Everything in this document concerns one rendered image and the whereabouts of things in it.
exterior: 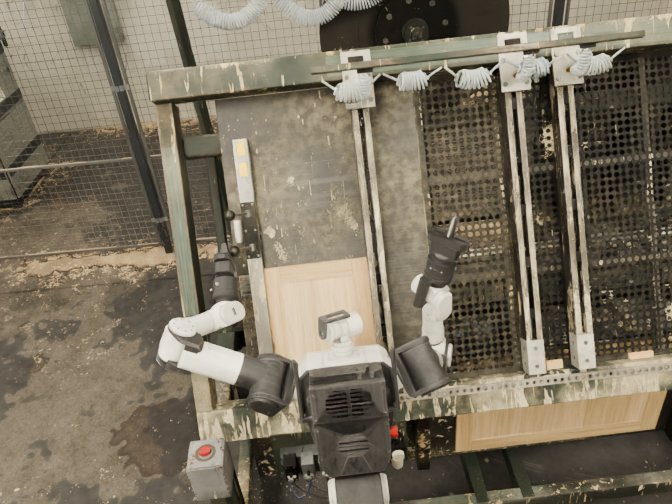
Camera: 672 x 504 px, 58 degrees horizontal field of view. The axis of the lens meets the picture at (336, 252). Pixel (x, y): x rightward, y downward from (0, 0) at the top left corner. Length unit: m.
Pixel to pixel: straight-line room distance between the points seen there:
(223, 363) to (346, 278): 0.66
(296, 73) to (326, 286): 0.75
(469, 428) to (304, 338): 0.93
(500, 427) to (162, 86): 1.95
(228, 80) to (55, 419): 2.38
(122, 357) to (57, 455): 0.72
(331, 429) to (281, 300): 0.70
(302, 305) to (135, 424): 1.68
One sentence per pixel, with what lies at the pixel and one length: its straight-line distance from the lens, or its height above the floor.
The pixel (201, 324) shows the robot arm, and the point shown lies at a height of 1.42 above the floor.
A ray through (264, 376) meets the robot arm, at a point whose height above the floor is 1.35.
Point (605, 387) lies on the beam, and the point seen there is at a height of 0.84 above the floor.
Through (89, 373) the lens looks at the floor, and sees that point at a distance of 4.05.
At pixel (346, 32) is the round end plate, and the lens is 2.69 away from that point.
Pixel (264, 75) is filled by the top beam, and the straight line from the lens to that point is 2.15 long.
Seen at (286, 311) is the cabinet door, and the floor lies 1.17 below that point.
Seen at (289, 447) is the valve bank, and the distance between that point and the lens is 2.35.
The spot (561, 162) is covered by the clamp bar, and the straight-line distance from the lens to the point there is 2.29.
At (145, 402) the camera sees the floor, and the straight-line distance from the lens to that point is 3.73.
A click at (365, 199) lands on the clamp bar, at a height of 1.51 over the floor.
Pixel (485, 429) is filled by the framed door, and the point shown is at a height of 0.38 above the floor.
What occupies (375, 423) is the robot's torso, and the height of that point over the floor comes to 1.31.
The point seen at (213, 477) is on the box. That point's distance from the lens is 2.17.
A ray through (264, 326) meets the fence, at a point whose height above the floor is 1.14.
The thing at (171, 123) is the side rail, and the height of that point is 1.79.
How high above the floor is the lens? 2.59
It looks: 35 degrees down
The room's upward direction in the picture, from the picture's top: 6 degrees counter-clockwise
